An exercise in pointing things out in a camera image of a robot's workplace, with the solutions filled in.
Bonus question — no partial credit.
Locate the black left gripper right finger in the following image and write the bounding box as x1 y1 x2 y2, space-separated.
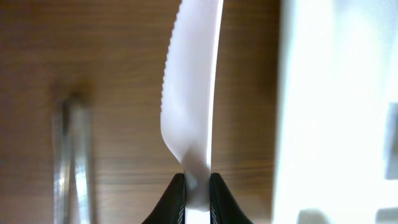
210 172 252 224

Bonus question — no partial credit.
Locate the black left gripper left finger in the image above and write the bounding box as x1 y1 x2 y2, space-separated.
142 173 185 224

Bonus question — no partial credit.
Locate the white plastic cutlery tray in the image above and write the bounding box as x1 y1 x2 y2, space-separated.
272 0 397 223

